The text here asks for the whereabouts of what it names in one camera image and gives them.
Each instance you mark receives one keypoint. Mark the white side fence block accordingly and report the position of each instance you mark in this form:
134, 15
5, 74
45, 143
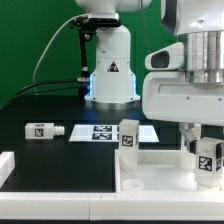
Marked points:
7, 165

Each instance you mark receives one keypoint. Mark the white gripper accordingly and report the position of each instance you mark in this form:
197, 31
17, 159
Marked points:
167, 96

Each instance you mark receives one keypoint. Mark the white base tag plate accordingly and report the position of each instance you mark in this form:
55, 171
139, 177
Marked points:
109, 133

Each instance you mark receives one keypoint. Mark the black camera stand pole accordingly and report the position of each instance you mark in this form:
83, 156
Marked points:
84, 65

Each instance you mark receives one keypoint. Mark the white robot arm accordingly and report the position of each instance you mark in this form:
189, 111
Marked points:
186, 79

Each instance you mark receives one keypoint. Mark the white square table top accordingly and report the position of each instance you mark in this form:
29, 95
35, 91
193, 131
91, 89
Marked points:
157, 171

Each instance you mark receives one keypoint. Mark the black camera on stand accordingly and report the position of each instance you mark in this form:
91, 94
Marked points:
91, 22

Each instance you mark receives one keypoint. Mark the white front fence bar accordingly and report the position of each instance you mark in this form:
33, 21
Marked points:
146, 205

